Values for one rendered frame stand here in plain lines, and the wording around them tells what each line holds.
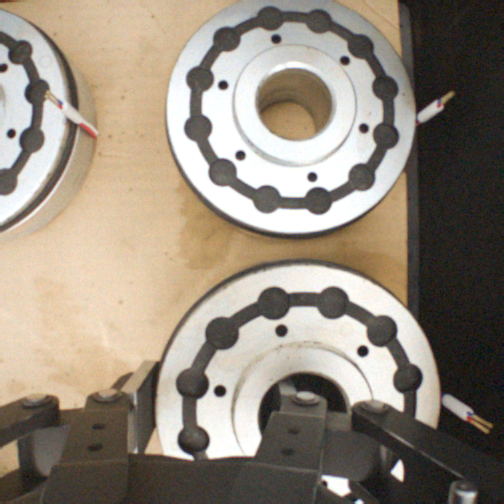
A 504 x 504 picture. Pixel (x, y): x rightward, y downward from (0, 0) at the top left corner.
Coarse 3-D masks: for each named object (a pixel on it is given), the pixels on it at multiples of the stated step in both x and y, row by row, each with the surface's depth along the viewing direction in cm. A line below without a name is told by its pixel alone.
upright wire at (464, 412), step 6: (444, 396) 13; (450, 396) 13; (444, 402) 13; (450, 402) 13; (456, 402) 13; (450, 408) 13; (456, 408) 12; (462, 408) 12; (468, 408) 12; (462, 414) 12; (468, 414) 12; (474, 414) 12; (468, 420) 12; (480, 420) 11; (480, 426) 11; (486, 432) 11
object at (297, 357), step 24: (264, 360) 12; (288, 360) 12; (312, 360) 12; (336, 360) 12; (240, 384) 12; (264, 384) 12; (336, 384) 12; (360, 384) 12; (240, 408) 12; (240, 432) 12
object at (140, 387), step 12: (144, 360) 14; (144, 372) 13; (156, 372) 14; (132, 384) 12; (144, 384) 12; (132, 396) 11; (144, 396) 12; (144, 408) 12; (144, 420) 12; (144, 432) 12; (144, 444) 12
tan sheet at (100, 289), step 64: (64, 0) 17; (128, 0) 18; (192, 0) 18; (384, 0) 18; (128, 64) 18; (128, 128) 18; (128, 192) 18; (192, 192) 18; (0, 256) 17; (64, 256) 18; (128, 256) 18; (192, 256) 18; (256, 256) 18; (320, 256) 18; (384, 256) 18; (0, 320) 17; (64, 320) 18; (128, 320) 18; (0, 384) 17; (64, 384) 18; (320, 384) 18
